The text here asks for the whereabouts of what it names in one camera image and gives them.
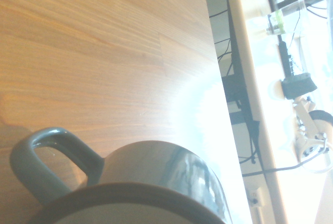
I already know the blue enamel mug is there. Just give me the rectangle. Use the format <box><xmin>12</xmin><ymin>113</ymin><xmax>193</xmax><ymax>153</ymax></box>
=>
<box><xmin>9</xmin><ymin>127</ymin><xmax>234</xmax><ymax>224</ymax></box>

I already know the cream white desk panel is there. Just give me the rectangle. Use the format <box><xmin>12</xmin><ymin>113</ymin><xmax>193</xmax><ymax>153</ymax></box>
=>
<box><xmin>225</xmin><ymin>0</ymin><xmax>289</xmax><ymax>224</ymax></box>

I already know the black vertical rod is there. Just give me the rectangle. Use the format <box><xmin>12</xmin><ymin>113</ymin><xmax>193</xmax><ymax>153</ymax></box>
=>
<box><xmin>277</xmin><ymin>34</ymin><xmax>296</xmax><ymax>77</ymax></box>

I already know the clear plastic cup green band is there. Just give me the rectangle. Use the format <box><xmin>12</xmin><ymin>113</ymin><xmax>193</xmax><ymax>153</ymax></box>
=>
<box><xmin>266</xmin><ymin>0</ymin><xmax>306</xmax><ymax>36</ymax></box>

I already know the black desk support frame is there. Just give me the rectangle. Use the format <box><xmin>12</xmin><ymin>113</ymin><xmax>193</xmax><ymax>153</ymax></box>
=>
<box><xmin>222</xmin><ymin>0</ymin><xmax>261</xmax><ymax>165</ymax></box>

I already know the white wall outlet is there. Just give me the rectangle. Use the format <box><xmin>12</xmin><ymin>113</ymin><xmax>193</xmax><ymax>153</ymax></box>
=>
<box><xmin>247</xmin><ymin>187</ymin><xmax>265</xmax><ymax>206</ymax></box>

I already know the grey cable on floor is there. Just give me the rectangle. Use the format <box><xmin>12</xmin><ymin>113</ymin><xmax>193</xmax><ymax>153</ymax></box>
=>
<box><xmin>262</xmin><ymin>140</ymin><xmax>333</xmax><ymax>175</ymax></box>

